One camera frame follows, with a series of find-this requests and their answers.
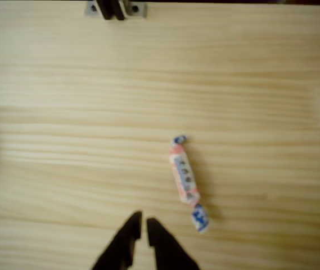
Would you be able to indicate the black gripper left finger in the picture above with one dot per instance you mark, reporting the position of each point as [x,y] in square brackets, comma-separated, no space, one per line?
[123,247]

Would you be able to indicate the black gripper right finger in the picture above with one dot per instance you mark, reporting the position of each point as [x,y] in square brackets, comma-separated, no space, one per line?
[168,253]

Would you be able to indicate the pink white candy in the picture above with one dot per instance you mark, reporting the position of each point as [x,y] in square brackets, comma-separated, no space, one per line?
[183,174]

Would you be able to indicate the olive camera stand pole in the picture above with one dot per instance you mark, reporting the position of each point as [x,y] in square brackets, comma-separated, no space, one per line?
[110,11]

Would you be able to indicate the silver metal bracket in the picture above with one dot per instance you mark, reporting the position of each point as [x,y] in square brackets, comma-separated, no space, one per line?
[137,9]

